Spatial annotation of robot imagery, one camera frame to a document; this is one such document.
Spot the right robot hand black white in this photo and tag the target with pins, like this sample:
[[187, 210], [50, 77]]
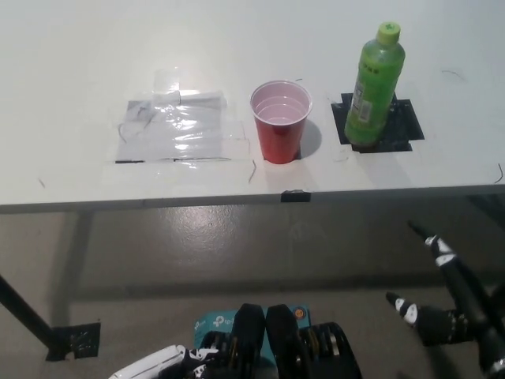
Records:
[[453, 272]]

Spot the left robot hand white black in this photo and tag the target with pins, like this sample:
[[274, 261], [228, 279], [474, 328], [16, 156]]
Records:
[[158, 363]]

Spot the green tea plastic bottle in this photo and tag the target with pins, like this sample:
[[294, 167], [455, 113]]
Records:
[[375, 91]]

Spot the black robot torso blocks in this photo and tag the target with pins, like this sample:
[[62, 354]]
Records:
[[284, 339]]

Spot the red plastic cup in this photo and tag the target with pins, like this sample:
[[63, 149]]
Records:
[[281, 130]]

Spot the teal tp-link box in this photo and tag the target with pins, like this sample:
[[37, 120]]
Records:
[[215, 320]]

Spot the black metal table leg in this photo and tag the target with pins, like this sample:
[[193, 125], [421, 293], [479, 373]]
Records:
[[23, 308]]

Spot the large black tape patch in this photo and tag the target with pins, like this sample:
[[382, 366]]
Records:
[[402, 126]]

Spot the clear taped plastic sheet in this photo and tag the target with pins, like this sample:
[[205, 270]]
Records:
[[173, 130]]

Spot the clear tape strip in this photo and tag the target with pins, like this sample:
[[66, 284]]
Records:
[[166, 79]]

